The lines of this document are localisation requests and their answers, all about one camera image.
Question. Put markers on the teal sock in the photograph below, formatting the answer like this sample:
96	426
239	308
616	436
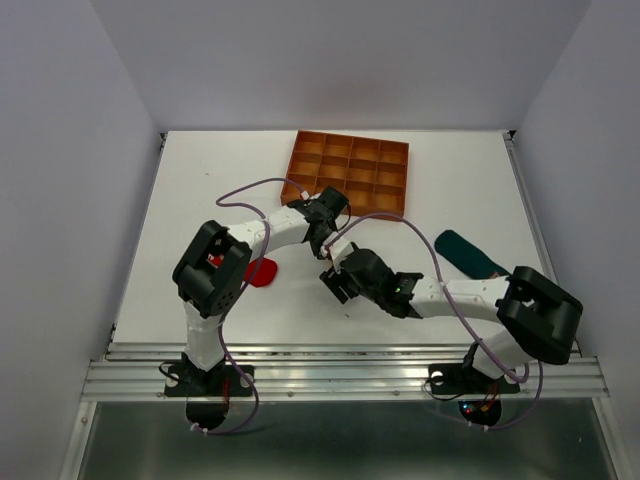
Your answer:
466	257

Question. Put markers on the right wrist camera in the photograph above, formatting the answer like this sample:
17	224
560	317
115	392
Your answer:
336	250

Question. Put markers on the aluminium mounting rail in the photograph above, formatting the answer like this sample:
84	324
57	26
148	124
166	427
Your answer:
129	372

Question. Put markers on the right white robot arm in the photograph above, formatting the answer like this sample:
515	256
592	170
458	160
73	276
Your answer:
539	319

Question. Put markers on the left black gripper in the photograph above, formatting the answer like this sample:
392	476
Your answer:
316	251

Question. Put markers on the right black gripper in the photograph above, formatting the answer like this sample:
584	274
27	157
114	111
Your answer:
335	280

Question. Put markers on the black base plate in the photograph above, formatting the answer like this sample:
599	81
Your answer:
450	379
223	381

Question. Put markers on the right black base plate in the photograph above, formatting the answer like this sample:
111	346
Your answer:
450	379

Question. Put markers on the orange compartment tray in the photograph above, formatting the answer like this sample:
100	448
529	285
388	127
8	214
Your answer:
371	173

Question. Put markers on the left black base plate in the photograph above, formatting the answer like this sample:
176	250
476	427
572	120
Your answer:
223	381

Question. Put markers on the red sock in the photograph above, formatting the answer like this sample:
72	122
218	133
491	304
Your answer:
262	274

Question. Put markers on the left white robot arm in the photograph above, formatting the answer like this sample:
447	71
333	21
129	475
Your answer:
211	273

